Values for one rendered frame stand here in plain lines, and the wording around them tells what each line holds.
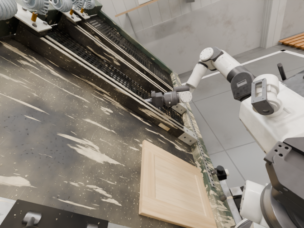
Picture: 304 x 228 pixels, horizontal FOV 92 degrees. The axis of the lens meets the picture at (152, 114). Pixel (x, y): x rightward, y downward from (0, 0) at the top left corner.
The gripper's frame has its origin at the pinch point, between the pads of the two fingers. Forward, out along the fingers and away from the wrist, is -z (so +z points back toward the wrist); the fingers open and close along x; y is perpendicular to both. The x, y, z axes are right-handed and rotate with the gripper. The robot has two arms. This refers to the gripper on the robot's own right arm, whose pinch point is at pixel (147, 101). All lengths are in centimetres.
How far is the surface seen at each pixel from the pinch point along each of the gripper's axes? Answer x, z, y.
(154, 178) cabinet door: -7.8, 2.5, 46.1
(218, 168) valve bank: -41, 40, 25
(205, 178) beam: -32, 28, 35
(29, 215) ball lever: 20, -18, 67
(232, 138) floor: -110, 99, -60
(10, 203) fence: 21, -23, 65
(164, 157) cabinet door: -12.6, 7.2, 33.2
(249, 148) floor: -108, 111, -39
